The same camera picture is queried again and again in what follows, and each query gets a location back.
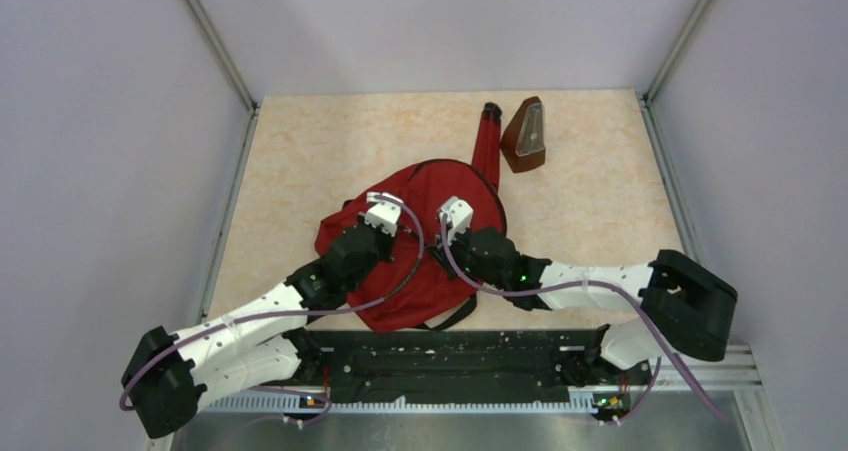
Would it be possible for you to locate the red student backpack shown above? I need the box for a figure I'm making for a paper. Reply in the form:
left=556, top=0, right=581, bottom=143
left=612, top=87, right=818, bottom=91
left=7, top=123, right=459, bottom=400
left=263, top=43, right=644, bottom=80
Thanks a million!
left=347, top=103, right=507, bottom=333

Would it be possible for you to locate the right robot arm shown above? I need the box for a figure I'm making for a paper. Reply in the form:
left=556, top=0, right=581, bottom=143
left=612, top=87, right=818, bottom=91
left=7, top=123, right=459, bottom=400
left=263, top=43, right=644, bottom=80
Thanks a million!
left=436, top=227, right=738, bottom=383

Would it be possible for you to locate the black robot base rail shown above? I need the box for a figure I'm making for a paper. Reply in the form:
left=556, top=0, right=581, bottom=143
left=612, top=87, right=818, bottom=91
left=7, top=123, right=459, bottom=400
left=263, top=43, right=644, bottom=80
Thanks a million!
left=261, top=330, right=652, bottom=405

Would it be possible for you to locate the brown wooden metronome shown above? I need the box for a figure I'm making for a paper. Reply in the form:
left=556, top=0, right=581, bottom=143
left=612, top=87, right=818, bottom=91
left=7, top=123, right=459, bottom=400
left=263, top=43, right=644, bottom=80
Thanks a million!
left=500, top=96, right=546, bottom=174

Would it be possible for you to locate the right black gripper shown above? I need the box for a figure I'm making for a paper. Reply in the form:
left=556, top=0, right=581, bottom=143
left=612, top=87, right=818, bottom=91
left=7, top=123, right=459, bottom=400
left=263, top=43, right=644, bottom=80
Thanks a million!
left=427, top=219, right=507, bottom=290

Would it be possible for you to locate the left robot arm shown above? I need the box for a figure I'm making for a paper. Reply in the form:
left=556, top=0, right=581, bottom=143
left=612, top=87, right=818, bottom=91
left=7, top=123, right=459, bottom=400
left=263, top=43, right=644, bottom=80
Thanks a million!
left=118, top=223, right=400, bottom=439

